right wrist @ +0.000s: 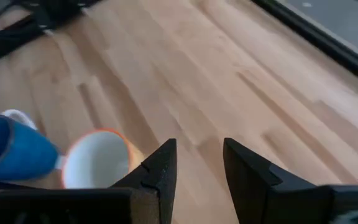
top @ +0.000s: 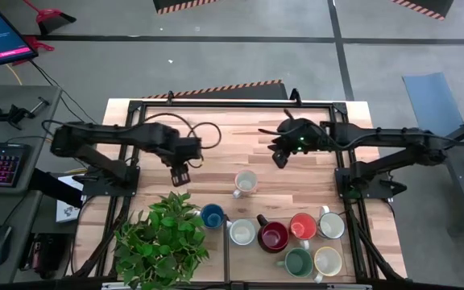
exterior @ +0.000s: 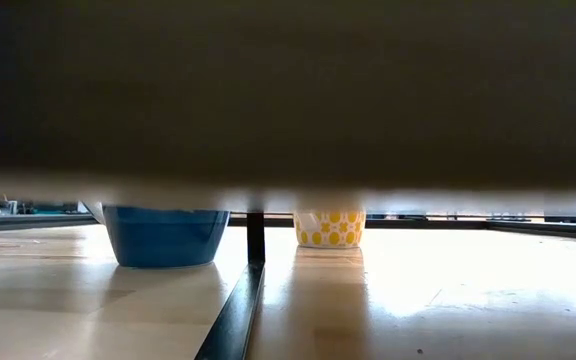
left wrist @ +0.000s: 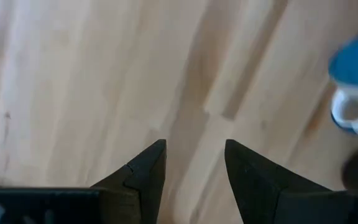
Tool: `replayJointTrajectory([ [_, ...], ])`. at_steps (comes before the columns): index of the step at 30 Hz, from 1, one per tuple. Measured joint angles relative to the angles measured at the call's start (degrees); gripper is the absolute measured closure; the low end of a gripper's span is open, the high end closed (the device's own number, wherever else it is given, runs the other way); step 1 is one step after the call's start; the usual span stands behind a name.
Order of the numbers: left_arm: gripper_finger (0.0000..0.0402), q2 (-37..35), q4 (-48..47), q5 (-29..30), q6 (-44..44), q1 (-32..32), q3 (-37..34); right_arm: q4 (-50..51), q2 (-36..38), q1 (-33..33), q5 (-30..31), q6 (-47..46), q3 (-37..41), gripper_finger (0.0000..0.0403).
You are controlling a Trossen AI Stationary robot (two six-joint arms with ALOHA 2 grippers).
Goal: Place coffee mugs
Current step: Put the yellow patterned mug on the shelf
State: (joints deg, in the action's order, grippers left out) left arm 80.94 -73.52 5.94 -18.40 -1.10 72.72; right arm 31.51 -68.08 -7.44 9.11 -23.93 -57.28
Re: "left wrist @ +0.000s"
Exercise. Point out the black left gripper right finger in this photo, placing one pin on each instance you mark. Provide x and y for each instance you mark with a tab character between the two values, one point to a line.
253	186

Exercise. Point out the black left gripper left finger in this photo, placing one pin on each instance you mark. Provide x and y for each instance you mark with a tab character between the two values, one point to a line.
141	186

